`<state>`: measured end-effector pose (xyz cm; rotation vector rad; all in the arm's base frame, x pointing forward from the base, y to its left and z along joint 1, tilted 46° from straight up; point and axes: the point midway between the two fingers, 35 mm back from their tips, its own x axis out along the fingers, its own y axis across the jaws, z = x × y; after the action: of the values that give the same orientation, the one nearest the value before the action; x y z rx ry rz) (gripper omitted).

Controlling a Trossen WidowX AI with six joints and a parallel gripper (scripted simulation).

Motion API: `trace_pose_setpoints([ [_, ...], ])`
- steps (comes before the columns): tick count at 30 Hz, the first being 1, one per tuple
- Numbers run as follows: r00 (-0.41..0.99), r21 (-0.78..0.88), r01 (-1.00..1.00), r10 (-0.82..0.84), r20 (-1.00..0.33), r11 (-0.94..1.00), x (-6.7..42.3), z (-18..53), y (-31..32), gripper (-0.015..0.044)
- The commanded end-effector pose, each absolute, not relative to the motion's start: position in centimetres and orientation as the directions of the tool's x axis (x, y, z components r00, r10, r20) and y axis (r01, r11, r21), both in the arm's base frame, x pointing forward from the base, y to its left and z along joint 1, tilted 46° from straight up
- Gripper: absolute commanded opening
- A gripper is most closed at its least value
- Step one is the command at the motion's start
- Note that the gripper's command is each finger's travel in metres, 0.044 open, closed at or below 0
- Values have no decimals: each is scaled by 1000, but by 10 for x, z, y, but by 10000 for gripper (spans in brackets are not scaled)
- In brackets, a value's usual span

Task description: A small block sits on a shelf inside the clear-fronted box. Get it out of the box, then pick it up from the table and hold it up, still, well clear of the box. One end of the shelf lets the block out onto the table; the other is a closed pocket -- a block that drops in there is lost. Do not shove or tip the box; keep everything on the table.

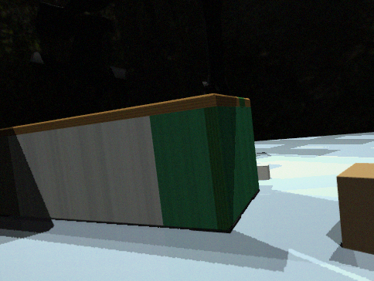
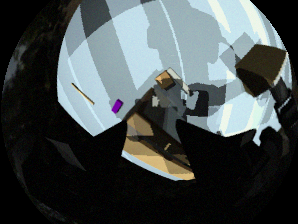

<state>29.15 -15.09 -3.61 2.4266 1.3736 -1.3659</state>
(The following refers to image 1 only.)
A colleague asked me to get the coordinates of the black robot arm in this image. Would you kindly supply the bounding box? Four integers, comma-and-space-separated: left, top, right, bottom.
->
36, 0, 231, 96

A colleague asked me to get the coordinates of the brown cardboard box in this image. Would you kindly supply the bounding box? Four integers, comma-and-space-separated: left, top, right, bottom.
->
337, 163, 374, 255

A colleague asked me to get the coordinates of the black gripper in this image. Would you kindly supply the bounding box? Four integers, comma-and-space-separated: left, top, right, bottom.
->
30, 35, 128, 113

